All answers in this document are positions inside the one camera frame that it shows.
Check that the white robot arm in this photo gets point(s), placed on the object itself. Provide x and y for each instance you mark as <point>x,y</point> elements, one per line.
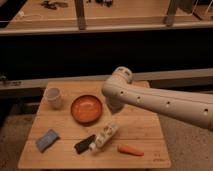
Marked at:
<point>192,108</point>

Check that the white plastic bottle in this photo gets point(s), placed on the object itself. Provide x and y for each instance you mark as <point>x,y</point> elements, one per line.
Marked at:
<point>104,136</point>

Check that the orange plate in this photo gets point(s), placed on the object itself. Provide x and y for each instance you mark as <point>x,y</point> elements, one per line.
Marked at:
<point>86,109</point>

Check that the white ceramic cup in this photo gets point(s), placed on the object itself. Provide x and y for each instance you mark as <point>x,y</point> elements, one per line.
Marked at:
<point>53,97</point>

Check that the wooden table board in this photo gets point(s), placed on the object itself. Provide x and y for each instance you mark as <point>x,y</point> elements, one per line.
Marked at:
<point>138,128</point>

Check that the orange toy carrot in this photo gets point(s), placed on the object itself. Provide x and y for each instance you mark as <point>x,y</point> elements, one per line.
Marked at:
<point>129,150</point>

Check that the blue sponge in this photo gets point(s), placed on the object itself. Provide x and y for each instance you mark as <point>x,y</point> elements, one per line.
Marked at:
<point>46,140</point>

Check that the wooden shelf bench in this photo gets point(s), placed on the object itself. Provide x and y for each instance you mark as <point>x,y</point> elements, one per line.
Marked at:
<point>28,17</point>

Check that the grey metal rail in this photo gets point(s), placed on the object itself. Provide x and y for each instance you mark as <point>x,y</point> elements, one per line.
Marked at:
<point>162,79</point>

